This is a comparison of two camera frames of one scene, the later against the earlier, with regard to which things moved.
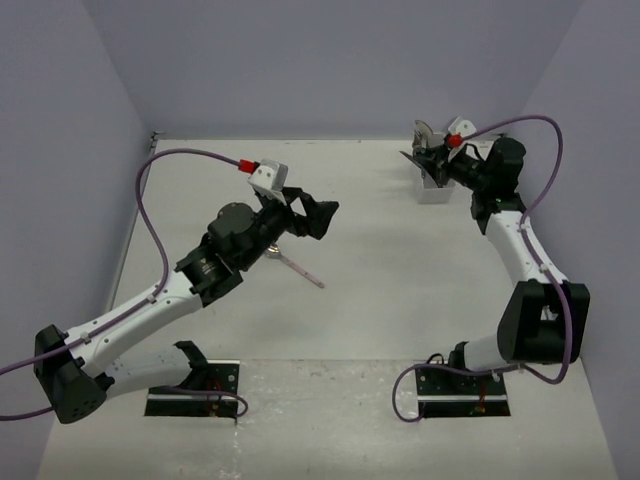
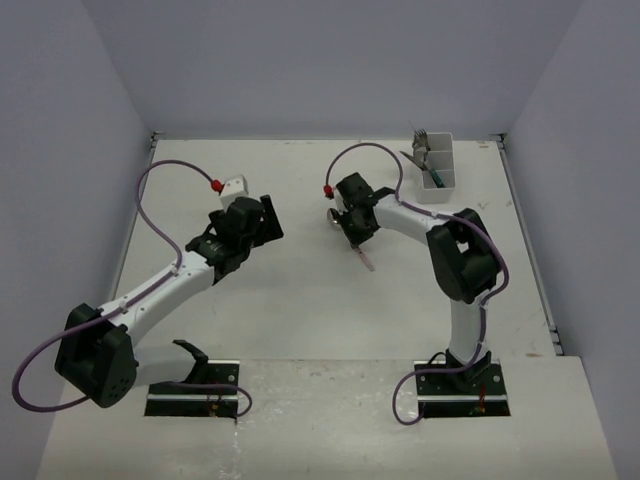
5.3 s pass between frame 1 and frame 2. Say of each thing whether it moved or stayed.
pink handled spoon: moved
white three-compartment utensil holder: stayed
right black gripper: moved
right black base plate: stayed
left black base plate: stayed
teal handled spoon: moved
